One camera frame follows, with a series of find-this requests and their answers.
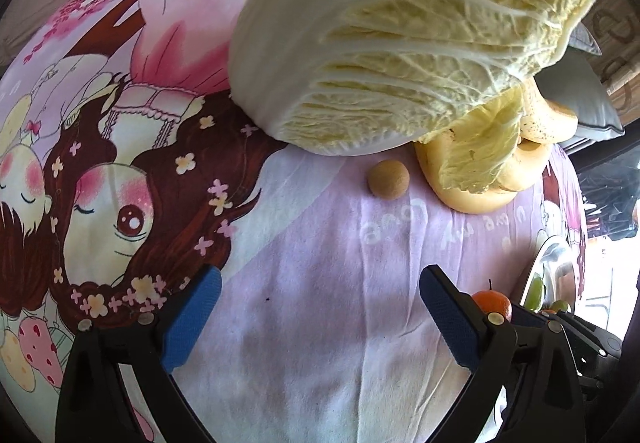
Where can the small orange mandarin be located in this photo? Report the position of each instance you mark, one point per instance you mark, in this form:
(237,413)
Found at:
(491,301)

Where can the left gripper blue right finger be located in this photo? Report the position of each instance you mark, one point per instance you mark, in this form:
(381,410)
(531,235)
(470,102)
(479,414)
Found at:
(457,317)

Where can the large stainless steel bowl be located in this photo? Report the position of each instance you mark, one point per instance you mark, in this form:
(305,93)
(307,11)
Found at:
(556,264)

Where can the brown longan near cabbage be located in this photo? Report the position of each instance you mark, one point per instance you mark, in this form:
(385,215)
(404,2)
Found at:
(389,179)

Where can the grey cushion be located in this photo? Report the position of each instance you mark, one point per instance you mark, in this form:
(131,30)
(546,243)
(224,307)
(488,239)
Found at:
(571,82)

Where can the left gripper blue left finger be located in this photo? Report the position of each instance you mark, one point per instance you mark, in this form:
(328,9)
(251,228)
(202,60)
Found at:
(188,315)

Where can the bottom yellow banana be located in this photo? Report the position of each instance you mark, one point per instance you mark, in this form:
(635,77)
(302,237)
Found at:
(432,155)

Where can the top yellow banana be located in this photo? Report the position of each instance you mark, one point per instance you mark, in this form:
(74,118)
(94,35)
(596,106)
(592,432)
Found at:
(543,121)

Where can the napa cabbage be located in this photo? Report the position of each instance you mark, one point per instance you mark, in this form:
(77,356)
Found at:
(357,77)

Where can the pink cartoon print cloth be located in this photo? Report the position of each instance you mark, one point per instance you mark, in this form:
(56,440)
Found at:
(126,167)

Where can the green jujube fruit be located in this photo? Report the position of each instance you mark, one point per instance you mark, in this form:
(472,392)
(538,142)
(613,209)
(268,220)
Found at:
(560,306)
(534,296)

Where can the yellow banana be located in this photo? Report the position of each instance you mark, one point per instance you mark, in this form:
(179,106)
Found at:
(432,155)
(543,121)
(525,165)

